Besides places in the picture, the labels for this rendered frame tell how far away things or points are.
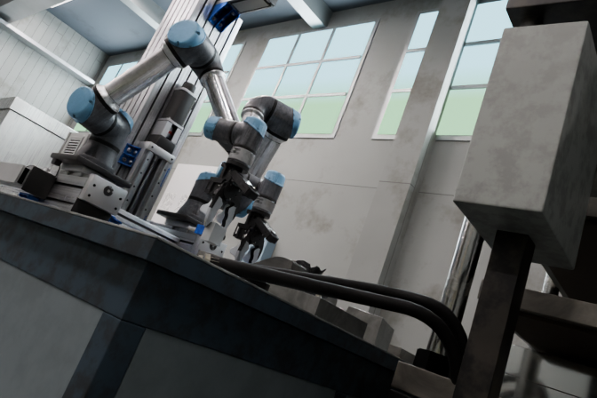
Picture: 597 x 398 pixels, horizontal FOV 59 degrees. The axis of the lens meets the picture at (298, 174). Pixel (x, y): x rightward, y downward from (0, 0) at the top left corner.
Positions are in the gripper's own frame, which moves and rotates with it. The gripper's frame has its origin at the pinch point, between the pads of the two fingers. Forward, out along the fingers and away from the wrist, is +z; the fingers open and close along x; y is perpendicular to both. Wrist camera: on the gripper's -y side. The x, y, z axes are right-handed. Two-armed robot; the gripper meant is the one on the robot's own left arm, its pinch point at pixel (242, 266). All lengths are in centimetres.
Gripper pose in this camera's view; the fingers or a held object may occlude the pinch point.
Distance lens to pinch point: 180.8
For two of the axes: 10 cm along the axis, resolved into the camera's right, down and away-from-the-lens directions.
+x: -5.5, -4.5, -7.0
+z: -3.5, 8.9, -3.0
